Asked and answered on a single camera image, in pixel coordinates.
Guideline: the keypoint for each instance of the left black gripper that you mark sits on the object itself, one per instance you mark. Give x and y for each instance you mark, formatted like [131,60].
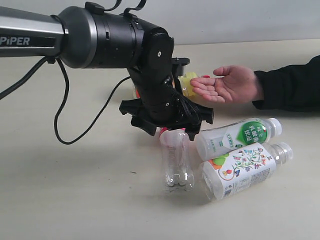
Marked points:
[172,115]

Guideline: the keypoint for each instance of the white bottle green label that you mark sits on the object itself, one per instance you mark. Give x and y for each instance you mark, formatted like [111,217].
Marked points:
[215,142]

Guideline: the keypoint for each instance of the clear cola bottle red label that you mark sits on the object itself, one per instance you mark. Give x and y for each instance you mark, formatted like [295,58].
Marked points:
[176,163]

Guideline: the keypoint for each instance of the yellow juice bottle red cap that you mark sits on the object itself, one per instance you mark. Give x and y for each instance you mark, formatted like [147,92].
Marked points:
[184,81]

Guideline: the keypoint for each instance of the clear bottle floral label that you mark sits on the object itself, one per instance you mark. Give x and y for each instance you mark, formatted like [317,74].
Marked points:
[242,168]

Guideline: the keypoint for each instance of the left robot arm silver black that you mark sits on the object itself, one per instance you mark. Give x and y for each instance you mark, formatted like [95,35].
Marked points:
[92,37]

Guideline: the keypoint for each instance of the black sleeved forearm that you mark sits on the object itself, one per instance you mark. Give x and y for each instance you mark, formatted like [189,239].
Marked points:
[294,88]

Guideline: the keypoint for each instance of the person's open hand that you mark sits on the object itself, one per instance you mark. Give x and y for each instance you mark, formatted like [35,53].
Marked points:
[232,84]

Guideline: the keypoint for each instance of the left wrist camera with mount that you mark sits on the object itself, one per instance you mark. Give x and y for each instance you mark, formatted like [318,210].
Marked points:
[178,66]

